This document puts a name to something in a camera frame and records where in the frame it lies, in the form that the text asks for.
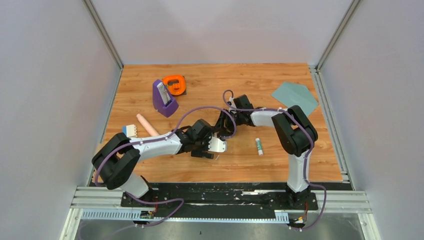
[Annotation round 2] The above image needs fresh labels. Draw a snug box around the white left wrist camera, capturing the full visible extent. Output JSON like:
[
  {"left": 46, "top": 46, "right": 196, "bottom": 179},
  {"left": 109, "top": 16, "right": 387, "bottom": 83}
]
[{"left": 208, "top": 136, "right": 228, "bottom": 153}]

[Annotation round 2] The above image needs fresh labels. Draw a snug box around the aluminium frame rail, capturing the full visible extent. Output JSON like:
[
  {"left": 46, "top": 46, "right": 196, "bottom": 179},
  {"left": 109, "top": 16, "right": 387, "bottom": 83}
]
[{"left": 60, "top": 186, "right": 380, "bottom": 240}]

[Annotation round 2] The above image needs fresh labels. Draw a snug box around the purple stand with device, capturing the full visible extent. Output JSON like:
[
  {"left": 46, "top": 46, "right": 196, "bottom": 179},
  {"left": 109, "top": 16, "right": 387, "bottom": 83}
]
[{"left": 152, "top": 79, "right": 179, "bottom": 118}]

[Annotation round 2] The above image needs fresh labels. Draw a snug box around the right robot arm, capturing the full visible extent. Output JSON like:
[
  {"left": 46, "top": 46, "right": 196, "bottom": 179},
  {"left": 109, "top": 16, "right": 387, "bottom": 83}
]
[{"left": 214, "top": 94, "right": 318, "bottom": 209}]

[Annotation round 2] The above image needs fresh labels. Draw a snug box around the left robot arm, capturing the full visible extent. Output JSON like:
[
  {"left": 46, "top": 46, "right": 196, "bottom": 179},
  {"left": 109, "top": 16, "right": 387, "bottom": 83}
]
[{"left": 91, "top": 119, "right": 213, "bottom": 207}]

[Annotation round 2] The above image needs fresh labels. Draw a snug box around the pink toy microphone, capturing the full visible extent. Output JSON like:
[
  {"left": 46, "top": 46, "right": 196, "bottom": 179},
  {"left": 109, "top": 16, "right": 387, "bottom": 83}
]
[{"left": 136, "top": 113, "right": 160, "bottom": 137}]

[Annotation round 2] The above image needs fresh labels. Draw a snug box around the grey-green envelope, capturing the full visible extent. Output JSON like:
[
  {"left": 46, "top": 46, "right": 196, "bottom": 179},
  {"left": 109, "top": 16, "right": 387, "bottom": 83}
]
[{"left": 271, "top": 81, "right": 319, "bottom": 117}]

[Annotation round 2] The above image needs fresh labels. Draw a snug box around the purple cable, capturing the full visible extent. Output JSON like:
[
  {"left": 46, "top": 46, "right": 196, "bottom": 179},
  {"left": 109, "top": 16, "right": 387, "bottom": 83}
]
[
  {"left": 222, "top": 89, "right": 328, "bottom": 232},
  {"left": 93, "top": 105, "right": 238, "bottom": 229}
]

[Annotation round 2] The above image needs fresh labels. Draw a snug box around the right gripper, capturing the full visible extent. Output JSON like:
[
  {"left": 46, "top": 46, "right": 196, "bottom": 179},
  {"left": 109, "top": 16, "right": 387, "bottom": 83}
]
[{"left": 215, "top": 109, "right": 243, "bottom": 138}]

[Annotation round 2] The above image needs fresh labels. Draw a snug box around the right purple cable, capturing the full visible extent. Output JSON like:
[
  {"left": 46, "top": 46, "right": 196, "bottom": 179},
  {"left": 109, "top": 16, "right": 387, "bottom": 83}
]
[{"left": 222, "top": 89, "right": 328, "bottom": 232}]

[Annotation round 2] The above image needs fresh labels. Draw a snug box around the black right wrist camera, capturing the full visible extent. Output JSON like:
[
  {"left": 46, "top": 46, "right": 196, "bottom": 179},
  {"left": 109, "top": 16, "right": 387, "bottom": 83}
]
[{"left": 233, "top": 94, "right": 254, "bottom": 110}]

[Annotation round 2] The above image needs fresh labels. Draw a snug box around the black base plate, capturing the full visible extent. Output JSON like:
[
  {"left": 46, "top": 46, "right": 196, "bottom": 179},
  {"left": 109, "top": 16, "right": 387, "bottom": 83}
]
[{"left": 141, "top": 182, "right": 319, "bottom": 219}]

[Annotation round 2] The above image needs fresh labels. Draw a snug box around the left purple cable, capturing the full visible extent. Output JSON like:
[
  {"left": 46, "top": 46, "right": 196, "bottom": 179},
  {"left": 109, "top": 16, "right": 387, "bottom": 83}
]
[{"left": 93, "top": 105, "right": 238, "bottom": 229}]

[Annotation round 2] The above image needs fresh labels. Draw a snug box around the white blue toy brick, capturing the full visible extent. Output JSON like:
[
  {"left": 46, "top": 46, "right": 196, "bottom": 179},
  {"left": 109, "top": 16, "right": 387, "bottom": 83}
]
[{"left": 122, "top": 124, "right": 138, "bottom": 138}]

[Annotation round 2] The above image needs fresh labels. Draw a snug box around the white green glue stick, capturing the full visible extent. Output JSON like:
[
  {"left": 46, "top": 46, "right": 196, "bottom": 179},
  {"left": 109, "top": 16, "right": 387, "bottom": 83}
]
[{"left": 255, "top": 138, "right": 264, "bottom": 156}]

